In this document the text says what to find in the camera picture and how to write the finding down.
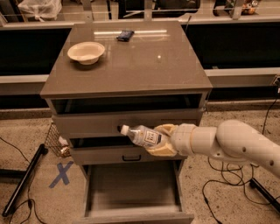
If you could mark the black stand leg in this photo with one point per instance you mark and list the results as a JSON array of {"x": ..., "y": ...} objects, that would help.
[
  {"x": 9, "y": 208},
  {"x": 272, "y": 201}
]

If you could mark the top grey drawer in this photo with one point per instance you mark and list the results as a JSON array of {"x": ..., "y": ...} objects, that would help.
[{"x": 108, "y": 124}]

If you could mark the clear plastic bottle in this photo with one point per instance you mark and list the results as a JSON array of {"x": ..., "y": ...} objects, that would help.
[{"x": 143, "y": 136}]

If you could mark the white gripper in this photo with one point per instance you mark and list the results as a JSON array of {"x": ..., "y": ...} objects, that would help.
[{"x": 182, "y": 139}]

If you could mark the blue tape cross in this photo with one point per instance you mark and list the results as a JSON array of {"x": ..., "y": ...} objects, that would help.
[{"x": 62, "y": 176}]

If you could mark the dark blue snack packet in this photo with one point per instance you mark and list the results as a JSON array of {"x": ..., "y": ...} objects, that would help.
[{"x": 125, "y": 36}]

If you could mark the wire mesh basket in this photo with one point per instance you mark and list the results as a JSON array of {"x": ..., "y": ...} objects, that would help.
[{"x": 56, "y": 143}]

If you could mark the white paper bowl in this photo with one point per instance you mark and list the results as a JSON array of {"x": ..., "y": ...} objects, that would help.
[{"x": 86, "y": 53}]

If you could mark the black right stand leg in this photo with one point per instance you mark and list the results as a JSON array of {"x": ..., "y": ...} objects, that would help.
[{"x": 272, "y": 201}]

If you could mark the black left stand leg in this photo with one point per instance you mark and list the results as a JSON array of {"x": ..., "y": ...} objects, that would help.
[{"x": 9, "y": 208}]

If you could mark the grey drawer cabinet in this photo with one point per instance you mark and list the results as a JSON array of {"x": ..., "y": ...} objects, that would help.
[{"x": 155, "y": 70}]

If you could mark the clear plastic bag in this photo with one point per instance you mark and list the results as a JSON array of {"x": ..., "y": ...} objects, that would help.
[{"x": 41, "y": 10}]

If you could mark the middle grey drawer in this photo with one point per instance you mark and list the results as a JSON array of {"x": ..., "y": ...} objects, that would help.
[{"x": 114, "y": 155}]

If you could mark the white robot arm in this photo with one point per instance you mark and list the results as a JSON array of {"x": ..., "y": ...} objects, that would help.
[{"x": 232, "y": 141}]

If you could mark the bottom open grey drawer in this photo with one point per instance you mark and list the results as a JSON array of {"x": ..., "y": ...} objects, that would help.
[{"x": 134, "y": 193}]

